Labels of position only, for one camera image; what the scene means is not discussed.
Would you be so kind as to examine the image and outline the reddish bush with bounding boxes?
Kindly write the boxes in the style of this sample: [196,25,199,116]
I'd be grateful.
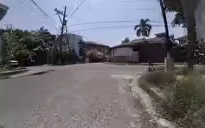
[85,49,108,64]

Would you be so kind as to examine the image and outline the house with brown roof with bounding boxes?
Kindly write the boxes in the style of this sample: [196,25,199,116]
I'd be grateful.
[84,41,112,63]

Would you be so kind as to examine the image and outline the grey building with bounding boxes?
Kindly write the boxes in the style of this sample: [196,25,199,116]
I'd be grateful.
[51,33,84,64]

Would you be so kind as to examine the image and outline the grey asphalt road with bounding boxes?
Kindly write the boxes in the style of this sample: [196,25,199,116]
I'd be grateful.
[0,62,169,128]

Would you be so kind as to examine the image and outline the low house with dark roof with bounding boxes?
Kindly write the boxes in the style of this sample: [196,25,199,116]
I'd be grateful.
[110,31,188,64]

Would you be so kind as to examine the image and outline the utility pole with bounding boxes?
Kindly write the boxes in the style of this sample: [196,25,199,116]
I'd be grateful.
[53,5,69,66]

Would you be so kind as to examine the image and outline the palm tree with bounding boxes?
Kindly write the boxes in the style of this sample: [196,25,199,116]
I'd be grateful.
[133,17,153,38]

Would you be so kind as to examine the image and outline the concrete kerb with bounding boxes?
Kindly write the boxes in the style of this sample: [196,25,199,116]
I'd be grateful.
[128,73,176,128]

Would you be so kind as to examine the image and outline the leaning dark pole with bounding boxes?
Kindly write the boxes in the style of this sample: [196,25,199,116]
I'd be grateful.
[158,0,175,73]

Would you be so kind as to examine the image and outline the green trees and bushes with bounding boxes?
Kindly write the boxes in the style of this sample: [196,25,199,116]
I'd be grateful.
[1,26,58,67]

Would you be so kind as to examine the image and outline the white car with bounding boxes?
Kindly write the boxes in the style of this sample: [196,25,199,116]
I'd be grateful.
[8,59,20,67]

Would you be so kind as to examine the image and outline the grass verge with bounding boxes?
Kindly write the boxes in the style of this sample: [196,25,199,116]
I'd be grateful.
[138,64,205,128]

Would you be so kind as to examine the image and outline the raised pavement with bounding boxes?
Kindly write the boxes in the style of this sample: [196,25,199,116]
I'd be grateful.
[0,65,55,80]

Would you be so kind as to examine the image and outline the tree trunk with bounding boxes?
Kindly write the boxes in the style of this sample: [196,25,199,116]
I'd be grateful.
[163,0,205,70]

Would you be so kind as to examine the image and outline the overhead wires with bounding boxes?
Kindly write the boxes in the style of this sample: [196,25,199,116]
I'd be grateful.
[16,0,168,34]

